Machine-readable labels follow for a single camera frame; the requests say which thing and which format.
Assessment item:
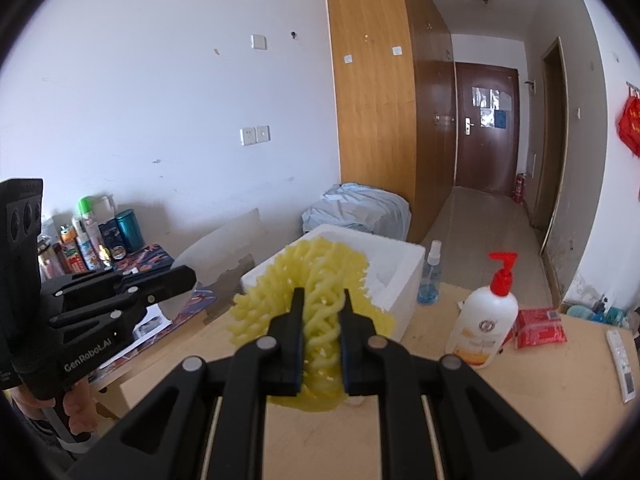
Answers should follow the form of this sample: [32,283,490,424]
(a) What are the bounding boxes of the printed cloth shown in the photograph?
[87,242,217,386]

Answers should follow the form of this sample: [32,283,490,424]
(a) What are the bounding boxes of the white foam box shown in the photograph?
[241,224,427,343]

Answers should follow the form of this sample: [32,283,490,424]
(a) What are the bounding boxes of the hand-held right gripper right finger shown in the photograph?
[339,294,583,480]

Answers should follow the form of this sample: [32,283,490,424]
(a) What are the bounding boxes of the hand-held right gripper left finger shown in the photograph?
[65,287,307,480]

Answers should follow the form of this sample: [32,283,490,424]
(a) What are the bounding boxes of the white double wall socket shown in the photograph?
[240,124,271,147]

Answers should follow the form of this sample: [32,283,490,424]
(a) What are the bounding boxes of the brown door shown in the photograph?
[454,61,521,196]

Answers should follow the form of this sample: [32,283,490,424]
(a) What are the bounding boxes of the paper notices on door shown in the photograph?
[472,86,511,128]

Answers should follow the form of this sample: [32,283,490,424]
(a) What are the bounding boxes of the clear spray bottle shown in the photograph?
[416,240,444,306]

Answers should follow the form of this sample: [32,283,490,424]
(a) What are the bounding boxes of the person's left hand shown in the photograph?
[11,380,97,437]

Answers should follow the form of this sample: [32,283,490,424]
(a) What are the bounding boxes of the row of bottles and cans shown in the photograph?
[37,196,118,281]

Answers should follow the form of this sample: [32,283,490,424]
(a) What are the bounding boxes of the teal tin canister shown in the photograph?
[115,208,145,253]

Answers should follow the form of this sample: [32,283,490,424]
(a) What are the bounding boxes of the yellow foam net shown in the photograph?
[227,237,398,413]

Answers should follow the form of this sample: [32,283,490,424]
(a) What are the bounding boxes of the wooden door frame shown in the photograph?
[532,36,568,233]

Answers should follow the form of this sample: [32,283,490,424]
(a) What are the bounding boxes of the white remote control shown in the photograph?
[606,329,637,403]

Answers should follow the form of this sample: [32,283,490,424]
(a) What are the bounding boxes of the red hanging cloth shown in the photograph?
[617,95,640,157]

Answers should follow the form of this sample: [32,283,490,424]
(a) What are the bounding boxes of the white foam lid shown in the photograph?
[171,207,264,321]

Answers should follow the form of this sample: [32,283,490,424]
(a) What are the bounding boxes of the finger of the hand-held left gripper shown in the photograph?
[42,265,197,311]
[50,287,193,333]

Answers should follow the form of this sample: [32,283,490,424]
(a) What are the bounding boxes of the white lotion pump bottle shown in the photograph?
[444,251,520,370]

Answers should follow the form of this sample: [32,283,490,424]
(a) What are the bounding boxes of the wooden wardrobe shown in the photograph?
[322,0,458,243]

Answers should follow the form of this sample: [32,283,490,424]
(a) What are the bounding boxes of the red packet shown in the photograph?
[513,307,568,350]

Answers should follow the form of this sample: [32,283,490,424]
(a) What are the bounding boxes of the light blue cloth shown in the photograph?
[301,182,412,241]

